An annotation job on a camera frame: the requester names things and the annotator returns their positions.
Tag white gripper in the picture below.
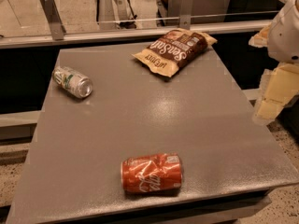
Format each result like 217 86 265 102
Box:
249 0 299 125

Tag red coke can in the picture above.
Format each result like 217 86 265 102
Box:
121 153 183 193

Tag silver green soda can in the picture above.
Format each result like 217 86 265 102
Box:
52 66 93 99

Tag brown chip bag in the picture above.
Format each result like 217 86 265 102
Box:
134 28 217 77

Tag grey metal guard rail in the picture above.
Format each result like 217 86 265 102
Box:
0 20 271 49

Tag right metal rail bracket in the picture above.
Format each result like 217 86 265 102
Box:
179 0 193 30

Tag metal rail bracket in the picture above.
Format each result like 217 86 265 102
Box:
179 0 193 30
39 0 66 40

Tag left metal rail bracket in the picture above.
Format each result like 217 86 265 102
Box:
39 0 66 40

